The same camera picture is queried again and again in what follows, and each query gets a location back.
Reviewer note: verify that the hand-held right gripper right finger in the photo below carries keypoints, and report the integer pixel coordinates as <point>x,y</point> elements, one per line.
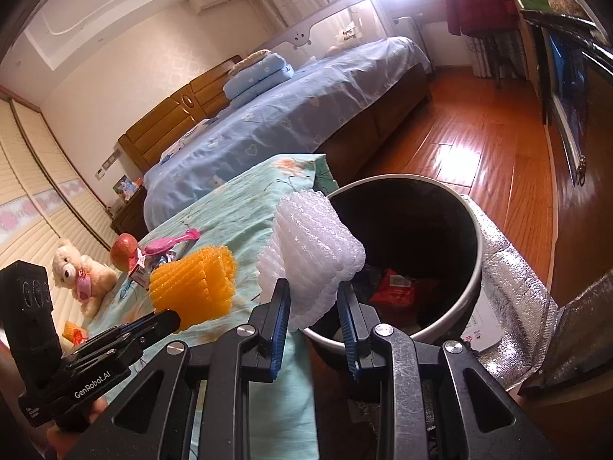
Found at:
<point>347,326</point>

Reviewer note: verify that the wooden nightstand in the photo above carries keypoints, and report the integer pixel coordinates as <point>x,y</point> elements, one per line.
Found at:
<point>129,215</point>

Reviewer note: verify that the grey bed guard rail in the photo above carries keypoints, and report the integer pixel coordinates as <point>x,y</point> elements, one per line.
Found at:
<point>335,24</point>

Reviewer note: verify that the slatted wardrobe sliding doors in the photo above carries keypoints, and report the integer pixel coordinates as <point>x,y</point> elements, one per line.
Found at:
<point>28,167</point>

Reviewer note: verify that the silver foil insulated bag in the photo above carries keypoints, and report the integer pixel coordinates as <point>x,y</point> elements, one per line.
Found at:
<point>512,278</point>

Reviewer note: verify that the person's left hand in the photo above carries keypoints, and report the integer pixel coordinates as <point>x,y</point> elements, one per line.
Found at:
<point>67,441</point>

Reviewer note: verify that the red apple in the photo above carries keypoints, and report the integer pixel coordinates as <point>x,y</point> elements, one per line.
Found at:
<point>123,249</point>

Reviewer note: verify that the folded blue quilt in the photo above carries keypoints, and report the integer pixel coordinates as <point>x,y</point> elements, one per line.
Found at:
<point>258,79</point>

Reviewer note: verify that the flat blue white pillow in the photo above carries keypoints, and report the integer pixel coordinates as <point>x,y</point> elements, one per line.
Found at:
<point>187,141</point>

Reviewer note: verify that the brown plush toy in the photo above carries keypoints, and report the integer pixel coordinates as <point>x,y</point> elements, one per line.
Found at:
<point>567,2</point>

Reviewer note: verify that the orange foam fruit net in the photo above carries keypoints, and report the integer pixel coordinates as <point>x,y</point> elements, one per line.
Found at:
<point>72,331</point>
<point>191,287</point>

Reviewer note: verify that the beige teddy bear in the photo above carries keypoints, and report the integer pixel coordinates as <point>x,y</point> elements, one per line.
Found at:
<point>72,268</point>

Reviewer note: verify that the flat screen television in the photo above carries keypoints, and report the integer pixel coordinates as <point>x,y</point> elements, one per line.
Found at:
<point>567,100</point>

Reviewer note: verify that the black glossy cabinet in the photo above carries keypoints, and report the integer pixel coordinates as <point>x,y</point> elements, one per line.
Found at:
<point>601,153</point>

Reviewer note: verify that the small patterned pillow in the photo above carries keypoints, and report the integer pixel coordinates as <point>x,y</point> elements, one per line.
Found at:
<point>246,61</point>

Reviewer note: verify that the round white trash bin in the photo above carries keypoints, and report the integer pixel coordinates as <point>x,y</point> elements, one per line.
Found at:
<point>431,230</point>

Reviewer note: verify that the wooden headboard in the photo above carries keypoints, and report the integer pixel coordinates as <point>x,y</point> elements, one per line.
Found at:
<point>163,124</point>

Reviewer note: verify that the red snack wrapper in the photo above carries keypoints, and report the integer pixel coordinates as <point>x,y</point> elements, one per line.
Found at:
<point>397,290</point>

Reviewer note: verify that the small red box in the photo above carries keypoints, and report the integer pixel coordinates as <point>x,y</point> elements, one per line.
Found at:
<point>139,270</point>

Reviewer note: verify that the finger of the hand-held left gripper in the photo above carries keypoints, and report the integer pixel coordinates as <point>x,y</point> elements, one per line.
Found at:
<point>136,326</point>
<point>165,321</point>

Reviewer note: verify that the white printed cardboard box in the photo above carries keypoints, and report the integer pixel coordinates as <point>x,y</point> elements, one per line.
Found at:
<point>479,326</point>

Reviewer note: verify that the framed photo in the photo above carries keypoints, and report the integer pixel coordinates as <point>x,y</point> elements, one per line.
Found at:
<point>123,188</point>

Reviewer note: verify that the white radiator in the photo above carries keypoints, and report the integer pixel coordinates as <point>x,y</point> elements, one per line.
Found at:
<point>407,28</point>

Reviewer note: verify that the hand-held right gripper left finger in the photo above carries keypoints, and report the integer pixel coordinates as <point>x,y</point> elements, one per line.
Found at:
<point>282,326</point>

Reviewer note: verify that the bed with blue sheet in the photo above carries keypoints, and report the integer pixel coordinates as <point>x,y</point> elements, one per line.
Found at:
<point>287,120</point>

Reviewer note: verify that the white foam fruit net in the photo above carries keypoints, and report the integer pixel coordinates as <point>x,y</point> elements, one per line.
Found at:
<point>311,249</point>

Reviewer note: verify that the wall switch panel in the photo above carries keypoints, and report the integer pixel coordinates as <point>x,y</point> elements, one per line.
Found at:
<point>108,163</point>

